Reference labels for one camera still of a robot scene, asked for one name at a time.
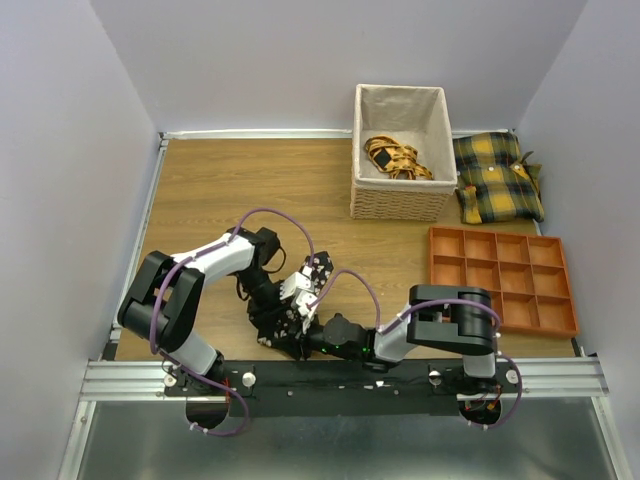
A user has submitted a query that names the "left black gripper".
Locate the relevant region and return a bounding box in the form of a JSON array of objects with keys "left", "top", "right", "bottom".
[{"left": 235, "top": 268, "right": 293, "bottom": 340}]

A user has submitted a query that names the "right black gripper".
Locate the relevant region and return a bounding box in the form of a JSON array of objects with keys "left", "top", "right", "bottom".
[{"left": 275, "top": 309, "right": 361, "bottom": 361}]

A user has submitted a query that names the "black floral tie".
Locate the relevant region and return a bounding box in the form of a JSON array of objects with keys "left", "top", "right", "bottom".
[{"left": 250, "top": 251, "right": 334, "bottom": 360}]

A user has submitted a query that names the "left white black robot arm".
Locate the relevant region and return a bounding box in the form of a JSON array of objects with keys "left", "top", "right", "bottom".
[{"left": 117, "top": 227, "right": 310, "bottom": 395}]

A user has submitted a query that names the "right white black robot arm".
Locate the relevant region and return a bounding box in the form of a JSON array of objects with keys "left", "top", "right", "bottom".
[{"left": 299, "top": 285, "right": 500, "bottom": 395}]

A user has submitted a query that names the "wicker basket with liner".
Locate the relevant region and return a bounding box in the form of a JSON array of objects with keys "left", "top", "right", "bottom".
[{"left": 350, "top": 84, "right": 457, "bottom": 222}]

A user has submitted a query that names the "orange patterned tie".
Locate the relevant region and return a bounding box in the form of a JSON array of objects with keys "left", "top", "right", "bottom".
[{"left": 364, "top": 135, "right": 434, "bottom": 180}]

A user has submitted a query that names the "orange compartment tray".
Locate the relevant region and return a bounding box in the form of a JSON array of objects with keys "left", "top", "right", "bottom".
[{"left": 428, "top": 227, "right": 580, "bottom": 339}]

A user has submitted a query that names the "yellow plaid shirt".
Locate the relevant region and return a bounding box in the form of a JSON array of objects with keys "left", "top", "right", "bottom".
[{"left": 453, "top": 131, "right": 545, "bottom": 225}]

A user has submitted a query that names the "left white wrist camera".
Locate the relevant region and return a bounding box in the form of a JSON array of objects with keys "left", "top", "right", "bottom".
[{"left": 279, "top": 272, "right": 314, "bottom": 300}]

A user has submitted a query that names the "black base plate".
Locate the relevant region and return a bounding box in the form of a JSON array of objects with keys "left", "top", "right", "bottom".
[{"left": 164, "top": 359, "right": 522, "bottom": 424}]

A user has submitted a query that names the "aluminium frame rail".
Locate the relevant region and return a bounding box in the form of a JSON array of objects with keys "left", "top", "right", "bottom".
[{"left": 79, "top": 357, "right": 609, "bottom": 402}]

